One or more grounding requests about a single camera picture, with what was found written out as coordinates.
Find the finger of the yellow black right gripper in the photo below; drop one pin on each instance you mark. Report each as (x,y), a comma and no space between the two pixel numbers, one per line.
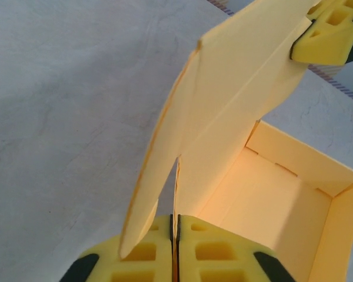
(329,47)

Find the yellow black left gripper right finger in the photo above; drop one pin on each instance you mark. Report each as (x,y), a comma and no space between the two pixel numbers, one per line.
(238,258)

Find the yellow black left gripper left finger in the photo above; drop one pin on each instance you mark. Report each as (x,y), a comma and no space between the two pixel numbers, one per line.
(147,264)

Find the yellow paper box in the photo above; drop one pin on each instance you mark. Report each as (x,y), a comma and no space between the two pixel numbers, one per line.
(238,88)

